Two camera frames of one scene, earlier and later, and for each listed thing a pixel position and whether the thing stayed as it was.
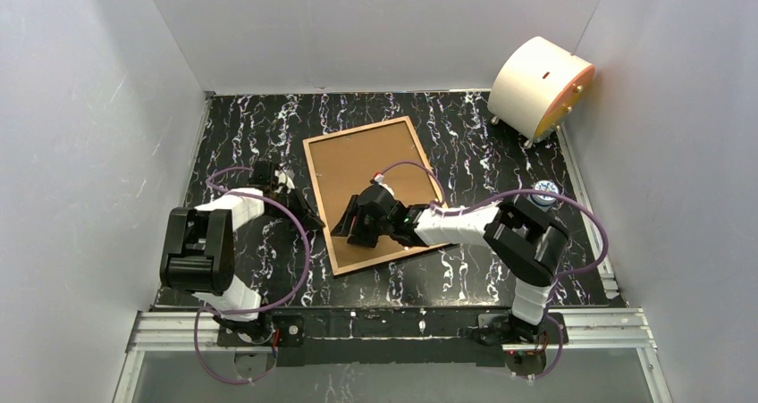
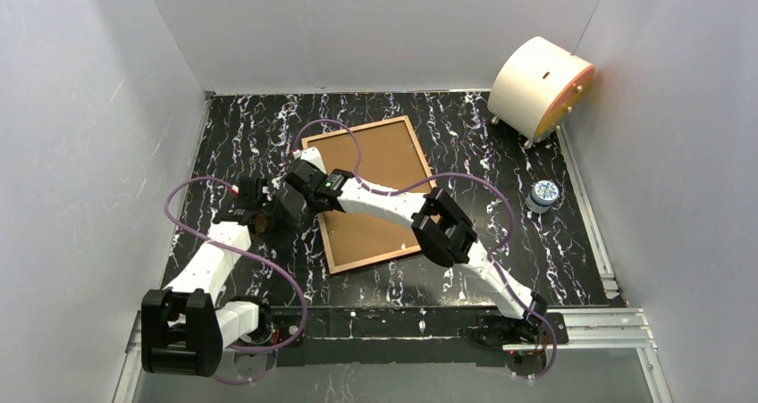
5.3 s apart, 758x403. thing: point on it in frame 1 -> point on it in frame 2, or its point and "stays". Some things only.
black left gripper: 290,198 -> 275,212
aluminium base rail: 617,330 stays
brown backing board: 351,165 stays
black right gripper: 360,223 -> 298,175
